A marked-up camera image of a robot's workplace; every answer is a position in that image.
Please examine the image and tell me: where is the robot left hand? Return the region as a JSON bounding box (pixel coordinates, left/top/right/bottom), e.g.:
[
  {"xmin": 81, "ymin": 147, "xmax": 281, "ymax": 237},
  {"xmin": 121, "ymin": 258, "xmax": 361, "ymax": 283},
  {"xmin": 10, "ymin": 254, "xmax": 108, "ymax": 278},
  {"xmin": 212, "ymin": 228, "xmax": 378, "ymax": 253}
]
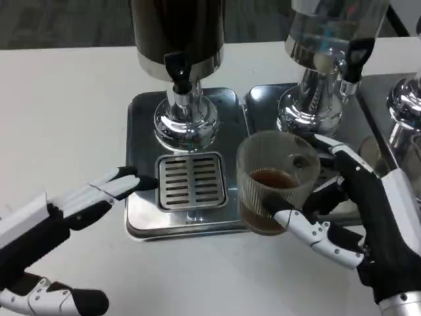
[{"xmin": 0, "ymin": 166, "xmax": 159, "ymax": 316}]

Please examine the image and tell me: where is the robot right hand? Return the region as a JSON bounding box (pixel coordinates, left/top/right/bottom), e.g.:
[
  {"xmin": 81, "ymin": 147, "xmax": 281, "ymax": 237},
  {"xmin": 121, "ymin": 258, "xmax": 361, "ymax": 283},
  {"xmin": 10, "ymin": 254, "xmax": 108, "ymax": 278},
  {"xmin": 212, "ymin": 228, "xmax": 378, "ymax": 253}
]
[{"xmin": 264, "ymin": 133, "xmax": 421, "ymax": 306}]

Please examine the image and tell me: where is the clear ribbed glass cup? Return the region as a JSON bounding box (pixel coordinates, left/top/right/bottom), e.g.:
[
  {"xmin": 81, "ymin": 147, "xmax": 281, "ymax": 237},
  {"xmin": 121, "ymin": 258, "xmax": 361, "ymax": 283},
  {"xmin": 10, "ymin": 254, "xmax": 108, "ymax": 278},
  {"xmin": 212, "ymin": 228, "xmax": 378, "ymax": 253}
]
[{"xmin": 235, "ymin": 130, "xmax": 322, "ymax": 236}]

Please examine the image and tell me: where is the steel drip tray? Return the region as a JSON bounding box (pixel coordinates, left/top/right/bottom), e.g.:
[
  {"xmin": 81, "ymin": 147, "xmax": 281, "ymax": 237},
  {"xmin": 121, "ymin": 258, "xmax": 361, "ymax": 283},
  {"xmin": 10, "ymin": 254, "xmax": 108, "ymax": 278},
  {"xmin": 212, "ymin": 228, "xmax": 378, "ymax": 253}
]
[
  {"xmin": 356, "ymin": 73, "xmax": 421, "ymax": 176},
  {"xmin": 125, "ymin": 86, "xmax": 255, "ymax": 244},
  {"xmin": 242, "ymin": 83, "xmax": 389, "ymax": 228}
]

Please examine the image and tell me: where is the chrome dispenser stand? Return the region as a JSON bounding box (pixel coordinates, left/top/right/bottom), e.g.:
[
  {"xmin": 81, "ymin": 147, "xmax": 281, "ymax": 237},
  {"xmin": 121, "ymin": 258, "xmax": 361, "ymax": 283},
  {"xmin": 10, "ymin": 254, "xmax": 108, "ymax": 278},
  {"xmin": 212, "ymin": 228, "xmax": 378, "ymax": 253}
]
[{"xmin": 387, "ymin": 73, "xmax": 421, "ymax": 149}]

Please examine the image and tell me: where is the slotted steel tray grid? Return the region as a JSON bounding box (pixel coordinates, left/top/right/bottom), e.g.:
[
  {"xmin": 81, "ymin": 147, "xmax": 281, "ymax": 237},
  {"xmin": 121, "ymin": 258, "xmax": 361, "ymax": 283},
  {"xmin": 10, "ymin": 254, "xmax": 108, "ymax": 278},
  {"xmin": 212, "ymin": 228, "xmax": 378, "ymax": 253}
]
[{"xmin": 155, "ymin": 151, "xmax": 229, "ymax": 212}]

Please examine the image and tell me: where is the black tap lever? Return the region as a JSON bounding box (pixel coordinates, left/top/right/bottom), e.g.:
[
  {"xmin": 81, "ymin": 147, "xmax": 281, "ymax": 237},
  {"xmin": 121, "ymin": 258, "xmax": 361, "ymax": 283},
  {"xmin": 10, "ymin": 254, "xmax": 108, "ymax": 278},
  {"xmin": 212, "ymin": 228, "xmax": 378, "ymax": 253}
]
[
  {"xmin": 163, "ymin": 51, "xmax": 193, "ymax": 95},
  {"xmin": 339, "ymin": 37, "xmax": 376, "ymax": 97}
]

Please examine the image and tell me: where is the clear drink dispenser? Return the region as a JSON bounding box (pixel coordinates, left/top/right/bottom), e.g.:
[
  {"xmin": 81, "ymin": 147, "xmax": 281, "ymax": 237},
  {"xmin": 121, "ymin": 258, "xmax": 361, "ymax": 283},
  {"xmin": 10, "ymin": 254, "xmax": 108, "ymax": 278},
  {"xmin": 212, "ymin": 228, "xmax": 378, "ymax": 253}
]
[{"xmin": 276, "ymin": 0, "xmax": 391, "ymax": 140}]

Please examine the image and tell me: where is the dark drink dispenser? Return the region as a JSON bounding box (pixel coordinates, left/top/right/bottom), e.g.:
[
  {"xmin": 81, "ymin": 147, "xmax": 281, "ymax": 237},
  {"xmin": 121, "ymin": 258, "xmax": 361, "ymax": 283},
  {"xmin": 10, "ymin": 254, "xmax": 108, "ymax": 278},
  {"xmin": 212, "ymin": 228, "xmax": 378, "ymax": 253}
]
[{"xmin": 130, "ymin": 0, "xmax": 226, "ymax": 153}]

